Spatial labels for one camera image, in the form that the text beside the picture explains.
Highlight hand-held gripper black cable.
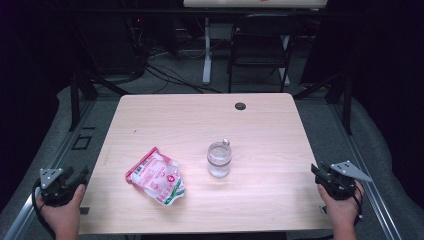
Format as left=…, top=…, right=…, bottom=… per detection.
left=352, top=184, right=365, bottom=222
left=31, top=179, right=57, bottom=240

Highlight aluminium floor rail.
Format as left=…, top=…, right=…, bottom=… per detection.
left=328, top=99, right=405, bottom=240
left=2, top=99, right=97, bottom=240

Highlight person's left hand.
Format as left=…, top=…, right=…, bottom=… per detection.
left=35, top=183, right=87, bottom=235

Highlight clear glass cup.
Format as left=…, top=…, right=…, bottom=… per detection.
left=206, top=138, right=233, bottom=178

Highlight person's right hand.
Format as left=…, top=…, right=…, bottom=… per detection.
left=316, top=180, right=365, bottom=233

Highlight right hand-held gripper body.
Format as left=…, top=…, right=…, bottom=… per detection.
left=315, top=160, right=373, bottom=201

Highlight white desk leg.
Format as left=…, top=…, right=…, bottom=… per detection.
left=280, top=34, right=291, bottom=87
left=202, top=17, right=213, bottom=86

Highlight red and white snack bag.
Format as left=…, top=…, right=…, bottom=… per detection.
left=125, top=146, right=186, bottom=207

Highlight right hand-held gripper black cable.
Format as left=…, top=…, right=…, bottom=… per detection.
left=352, top=184, right=365, bottom=222

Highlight left hand-held gripper black cable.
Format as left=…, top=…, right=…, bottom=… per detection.
left=31, top=179, right=57, bottom=240

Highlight pale desk top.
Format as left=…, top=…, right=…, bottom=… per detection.
left=182, top=0, right=329, bottom=9

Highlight black folding chair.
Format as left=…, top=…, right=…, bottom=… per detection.
left=227, top=13, right=303, bottom=94

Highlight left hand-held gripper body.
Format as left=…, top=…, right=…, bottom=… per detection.
left=39, top=167, right=89, bottom=208

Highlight dark equipment with red light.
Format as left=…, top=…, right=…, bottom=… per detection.
left=126, top=14, right=148, bottom=42

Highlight black floor cables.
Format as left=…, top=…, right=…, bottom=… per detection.
left=143, top=62, right=223, bottom=95

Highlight black metal stand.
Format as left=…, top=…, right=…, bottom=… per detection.
left=292, top=70, right=354, bottom=136
left=67, top=70, right=130, bottom=132

